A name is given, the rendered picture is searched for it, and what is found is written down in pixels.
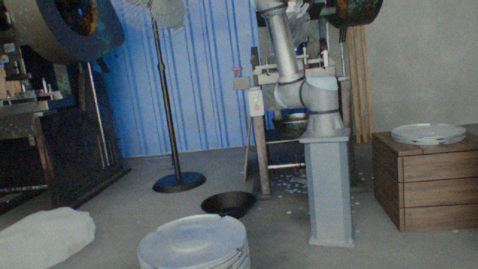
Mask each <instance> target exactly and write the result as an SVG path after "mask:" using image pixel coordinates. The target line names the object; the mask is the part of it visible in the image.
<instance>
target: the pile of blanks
mask: <svg viewBox="0 0 478 269"><path fill-rule="evenodd" d="M236 249H237V250H236V251H235V252H234V253H233V254H231V255H230V256H227V257H225V258H224V259H221V260H219V261H218V262H215V263H213V264H211V265H207V266H204V267H201V268H195V269H251V266H250V258H249V247H248V240H247V236H246V238H245V240H244V242H243V244H242V245H241V246H240V248H236ZM138 259H139V263H140V269H156V268H157V267H155V268H151V267H149V266H147V265H145V264H144V263H142V261H141V260H140V258H139V256H138Z"/></svg>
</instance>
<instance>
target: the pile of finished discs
mask: <svg viewBox="0 0 478 269"><path fill-rule="evenodd" d="M465 132H466V128H464V127H462V126H457V125H451V124H443V123H436V124H435V125H430V124H429V123H421V124H412V125H406V126H399V127H396V128H394V130H392V132H391V136H392V139H393V140H394V141H396V142H399V143H407V144H414V145H440V143H442V144H448V143H455V142H459V141H461V140H464V139H465V138H466V135H465Z"/></svg>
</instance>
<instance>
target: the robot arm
mask: <svg viewBox="0 0 478 269"><path fill-rule="evenodd" d="M289 1H293V0H250V2H251V4H252V6H253V7H254V8H255V9H256V10H259V11H260V14H261V15H262V16H263V17H264V18H265V22H266V25H267V30H268V34H269V37H270V42H271V46H272V49H273V54H274V57H275V60H276V65H277V69H278V72H279V77H278V79H277V84H276V86H275V88H274V89H275V90H274V96H275V99H276V101H277V103H278V104H279V105H280V106H281V107H283V108H309V111H310V117H309V121H308V126H307V135H308V136H311V137H331V136H336V135H341V134H343V133H344V132H345V126H344V123H343V121H342V119H341V115H340V114H339V105H338V85H337V79H336V78H335V77H334V76H330V75H310V76H308V77H307V79H306V80H305V74H304V73H303V72H301V71H300V70H299V65H298V62H297V57H296V52H295V49H294V43H293V40H292V36H291V30H290V26H289V22H288V17H287V14H286V12H287V10H288V8H289V5H288V2H289ZM315 1H316V0H298V3H297V4H295V5H294V10H295V11H296V13H297V12H299V16H298V17H297V18H299V17H301V16H304V15H305V14H306V13H308V11H309V10H310V9H311V8H312V7H313V5H314V2H315ZM302 6H304V7H302Z"/></svg>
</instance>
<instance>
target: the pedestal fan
mask: <svg viewBox="0 0 478 269"><path fill-rule="evenodd" d="M122 1H123V0H122ZM122 1H121V2H122ZM125 1H126V2H128V4H132V5H133V6H134V5H135V7H137V6H142V8H143V9H144V8H145V11H146V9H147V8H148V9H147V12H148V11H150V14H151V16H150V15H147V13H145V12H143V11H141V9H142V8H141V9H140V10H139V9H138V8H136V9H138V10H139V11H140V12H142V13H144V14H145V15H147V16H148V17H151V19H152V27H149V22H148V25H146V26H147V27H148V30H149V29H152V30H153V32H154V34H153V36H154V37H155V46H156V51H157V56H158V64H157V65H158V70H159V73H160V78H161V87H162V88H161V92H162V96H163V102H164V110H165V114H166V119H167V128H168V133H169V138H170V148H171V156H172V160H171V156H170V160H171V164H172V165H174V170H175V173H173V174H170V175H167V176H164V177H162V178H161V179H159V180H158V181H156V183H155V184H154V185H153V187H152V190H153V191H155V192H157V193H160V194H174V193H179V192H184V191H189V190H192V189H194V188H198V187H199V186H201V185H203V184H204V183H205V182H206V181H207V178H206V177H205V176H204V175H203V174H202V173H198V172H192V171H190V172H181V169H180V163H179V156H178V150H177V146H176V136H175V132H174V126H173V118H172V112H171V108H170V99H169V94H168V89H167V80H166V76H165V64H164V62H163V57H162V52H161V43H160V38H166V37H159V33H158V32H159V31H160V30H166V29H171V27H172V28H173V29H174V30H175V31H176V30H177V29H179V28H181V27H183V23H182V22H183V20H185V18H186V17H183V16H184V15H185V13H186V11H187V9H186V11H185V12H184V7H186V6H185V5H184V3H183V0H125ZM112 2H113V0H112ZM121 2H120V0H119V3H120V4H121ZM123 3H124V1H123ZM188 3H189V0H188ZM188 3H187V7H188ZM113 4H114V2H113ZM124 4H125V3H124ZM121 5H122V4H121ZM126 5H127V4H125V5H124V6H125V7H126ZM145 5H146V7H147V8H146V7H145ZM192 5H193V4H192V2H191V6H192ZM124 6H122V8H123V9H124ZM133 6H132V7H133ZM191 6H190V9H191ZM114 7H115V4H114ZM187 7H186V8H187ZM115 8H116V7H115ZM120 8H121V7H120ZM126 8H127V7H126ZM118 9H119V8H118ZM118 9H116V10H117V12H118ZM129 9H130V8H129ZM133 9H134V8H133ZM133 9H132V10H133ZM124 10H125V9H124ZM126 10H128V8H127V9H126ZM126 10H125V11H123V12H122V13H124V12H126ZM139 11H138V12H137V13H139ZM190 11H191V10H189V12H190ZM128 12H129V13H130V11H129V10H128ZM189 12H188V13H187V15H188V14H189ZM118 13H119V12H118ZM122 13H121V14H122ZM126 13H127V12H126ZM137 13H136V14H137ZM142 13H141V14H142ZM194 13H195V11H194ZM133 14H134V13H133ZM133 14H132V15H133ZM136 14H135V15H136ZM119 15H120V14H119ZM130 15H131V13H130ZM132 15H131V16H132ZM135 15H134V16H135ZM187 15H186V16H187ZM189 15H190V14H189ZM193 15H194V14H193ZM128 16H129V15H128ZM134 16H132V18H134ZM126 17H127V15H126ZM148 17H147V19H148ZM182 17H183V18H184V19H183V20H182ZM121 18H122V17H121ZM124 18H125V17H124ZM132 18H131V17H130V16H129V19H131V20H132V21H133V22H134V20H133V19H132ZM138 18H140V16H139V17H138ZM138 18H137V19H138ZM192 18H193V16H192V17H191V19H192ZM122 19H123V18H122ZM134 19H135V18H134ZM137 19H135V20H137ZM191 19H190V20H191ZM123 20H124V19H123ZM190 20H189V22H190ZM124 21H125V20H124ZM141 21H142V20H141ZM141 21H140V22H139V23H141V24H143V23H142V22H141ZM133 22H132V24H133ZM135 22H136V21H135ZM157 22H158V23H160V24H161V26H162V25H164V26H165V27H166V26H168V27H169V28H166V29H158V24H157ZM126 23H127V24H128V22H126ZM136 23H137V22H136ZM139 23H138V25H141V24H139ZM188 24H189V23H188ZM188 24H186V26H187V25H188ZM143 25H144V24H143ZM143 25H141V26H142V27H144V28H146V27H145V25H144V26H143ZM186 26H185V27H186ZM185 27H183V29H184V28H185ZM183 29H182V30H183ZM179 30H180V29H179ZM182 30H180V31H182ZM176 32H177V33H179V32H178V31H176ZM177 33H176V34H177ZM173 35H175V34H174V32H173ZM173 35H171V36H173ZM153 36H152V37H153ZM171 36H170V35H169V37H171Z"/></svg>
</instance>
